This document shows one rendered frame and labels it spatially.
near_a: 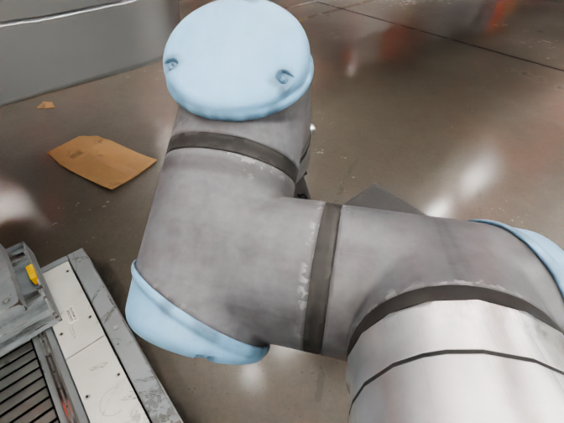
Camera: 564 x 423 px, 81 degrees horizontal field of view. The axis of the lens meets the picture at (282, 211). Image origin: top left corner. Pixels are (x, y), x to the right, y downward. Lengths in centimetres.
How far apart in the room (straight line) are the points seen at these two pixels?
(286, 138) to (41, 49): 81
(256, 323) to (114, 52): 89
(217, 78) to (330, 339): 15
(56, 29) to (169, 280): 83
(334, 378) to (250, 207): 102
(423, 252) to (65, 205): 181
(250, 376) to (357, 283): 102
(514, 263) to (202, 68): 19
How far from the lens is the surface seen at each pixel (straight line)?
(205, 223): 18
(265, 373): 117
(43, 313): 129
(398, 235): 18
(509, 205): 193
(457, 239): 18
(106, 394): 118
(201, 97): 20
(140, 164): 198
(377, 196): 118
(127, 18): 101
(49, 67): 98
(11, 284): 134
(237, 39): 22
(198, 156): 20
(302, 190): 41
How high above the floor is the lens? 111
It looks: 45 degrees down
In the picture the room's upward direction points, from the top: straight up
